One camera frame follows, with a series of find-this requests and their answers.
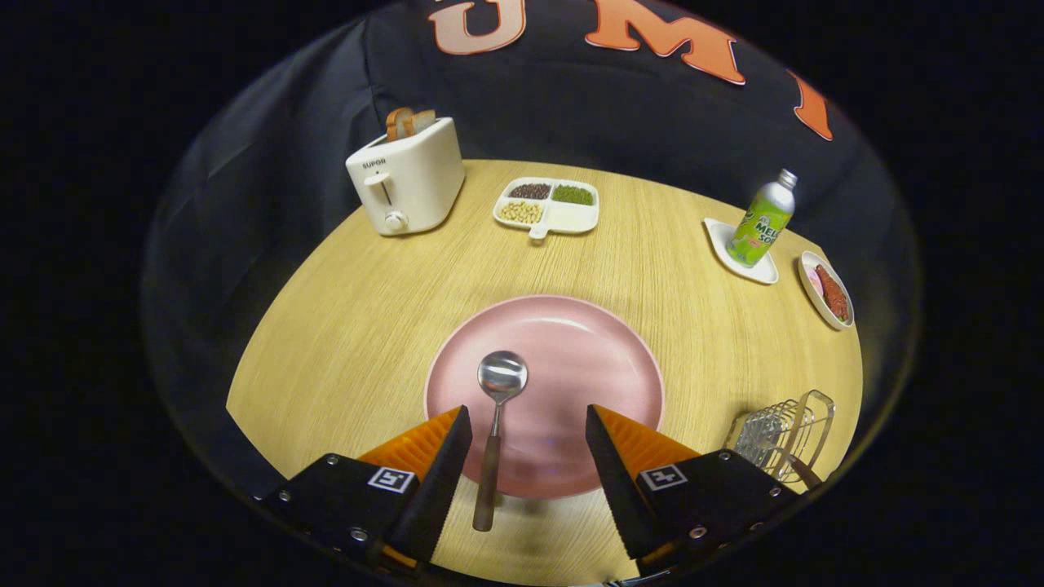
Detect pink round plate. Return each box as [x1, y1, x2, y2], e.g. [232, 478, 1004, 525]
[424, 295, 665, 500]

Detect metal spoon with wooden handle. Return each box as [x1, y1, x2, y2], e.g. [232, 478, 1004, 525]
[471, 351, 529, 532]

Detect green soda bottle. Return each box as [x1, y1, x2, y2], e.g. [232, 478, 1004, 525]
[726, 169, 798, 268]

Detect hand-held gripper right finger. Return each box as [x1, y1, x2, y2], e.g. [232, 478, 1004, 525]
[586, 404, 804, 572]

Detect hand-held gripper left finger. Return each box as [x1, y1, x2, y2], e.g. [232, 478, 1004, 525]
[254, 405, 474, 572]

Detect brown meat piece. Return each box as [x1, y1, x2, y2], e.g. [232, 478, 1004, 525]
[814, 263, 851, 323]

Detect white square coaster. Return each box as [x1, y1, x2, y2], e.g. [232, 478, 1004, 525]
[704, 218, 780, 285]

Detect metal wire drain basket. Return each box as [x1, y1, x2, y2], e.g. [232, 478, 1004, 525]
[724, 390, 837, 490]

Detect white divided snack dish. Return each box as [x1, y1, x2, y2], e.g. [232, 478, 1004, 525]
[493, 177, 600, 241]

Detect cream toaster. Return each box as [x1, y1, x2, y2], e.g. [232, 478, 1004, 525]
[345, 117, 466, 238]

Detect white plate with food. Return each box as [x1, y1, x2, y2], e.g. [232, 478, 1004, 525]
[798, 250, 856, 331]

